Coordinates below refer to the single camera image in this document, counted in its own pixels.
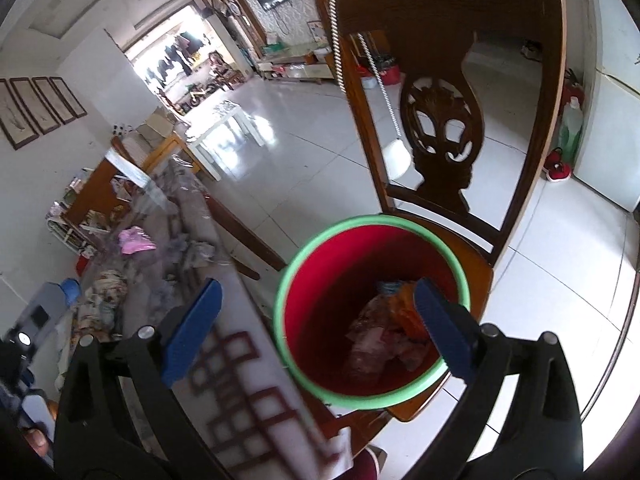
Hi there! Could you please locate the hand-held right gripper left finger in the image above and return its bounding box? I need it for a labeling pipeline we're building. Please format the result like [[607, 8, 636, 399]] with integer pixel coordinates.
[[52, 278, 236, 480]]

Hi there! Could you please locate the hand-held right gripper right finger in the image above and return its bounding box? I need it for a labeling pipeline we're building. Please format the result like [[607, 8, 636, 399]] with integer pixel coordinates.
[[405, 279, 584, 480]]

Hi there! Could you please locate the red bin with green rim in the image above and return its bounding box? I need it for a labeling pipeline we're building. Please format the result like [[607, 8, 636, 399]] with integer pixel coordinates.
[[274, 215, 471, 408]]

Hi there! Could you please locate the pile of crumpled wrappers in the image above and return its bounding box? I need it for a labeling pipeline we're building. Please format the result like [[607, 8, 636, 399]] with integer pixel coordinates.
[[345, 280, 441, 378]]

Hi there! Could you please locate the glass-topped dining table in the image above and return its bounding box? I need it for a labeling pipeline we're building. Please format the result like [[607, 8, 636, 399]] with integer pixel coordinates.
[[55, 157, 353, 480]]

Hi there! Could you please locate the crumpled printed white paper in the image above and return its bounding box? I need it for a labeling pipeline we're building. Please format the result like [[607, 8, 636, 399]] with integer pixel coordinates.
[[82, 270, 128, 321]]

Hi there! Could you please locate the crumpled grey paper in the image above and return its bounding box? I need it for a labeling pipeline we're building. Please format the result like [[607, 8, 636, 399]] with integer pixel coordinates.
[[182, 240, 216, 268]]

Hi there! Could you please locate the pink plastic wrapper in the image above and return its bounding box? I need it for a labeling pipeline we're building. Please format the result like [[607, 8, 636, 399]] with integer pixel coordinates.
[[118, 227, 157, 256]]

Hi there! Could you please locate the wooden side cabinet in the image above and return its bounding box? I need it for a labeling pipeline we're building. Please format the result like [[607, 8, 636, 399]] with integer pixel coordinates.
[[65, 135, 187, 228]]

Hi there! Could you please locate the red and white slipper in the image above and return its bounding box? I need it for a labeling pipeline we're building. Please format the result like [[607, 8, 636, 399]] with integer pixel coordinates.
[[544, 147, 573, 182]]

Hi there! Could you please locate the small white table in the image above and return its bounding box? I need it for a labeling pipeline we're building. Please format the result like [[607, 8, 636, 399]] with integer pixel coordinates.
[[185, 102, 266, 181]]

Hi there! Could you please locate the cardboard box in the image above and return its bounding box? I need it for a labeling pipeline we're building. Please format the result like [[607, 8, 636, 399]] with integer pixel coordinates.
[[135, 110, 178, 141]]

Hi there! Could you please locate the green plastic bottle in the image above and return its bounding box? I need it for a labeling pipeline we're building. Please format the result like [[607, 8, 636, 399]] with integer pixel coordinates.
[[557, 97, 585, 163]]

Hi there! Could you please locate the row of hanging clothes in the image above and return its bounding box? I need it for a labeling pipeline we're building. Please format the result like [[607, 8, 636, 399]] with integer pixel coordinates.
[[145, 30, 213, 86]]

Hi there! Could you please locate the white low cabinet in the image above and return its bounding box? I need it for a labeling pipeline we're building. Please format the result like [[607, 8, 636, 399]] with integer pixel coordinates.
[[257, 45, 336, 86]]

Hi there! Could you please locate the carved wooden chair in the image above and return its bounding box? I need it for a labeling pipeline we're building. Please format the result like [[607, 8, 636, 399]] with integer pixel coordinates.
[[330, 0, 568, 423]]

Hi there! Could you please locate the white wire rack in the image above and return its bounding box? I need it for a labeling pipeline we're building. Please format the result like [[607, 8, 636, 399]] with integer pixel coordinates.
[[46, 205, 96, 261]]

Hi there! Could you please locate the white pouch with braided cord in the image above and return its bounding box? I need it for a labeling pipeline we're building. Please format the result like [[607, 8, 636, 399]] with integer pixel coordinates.
[[327, 0, 415, 179]]

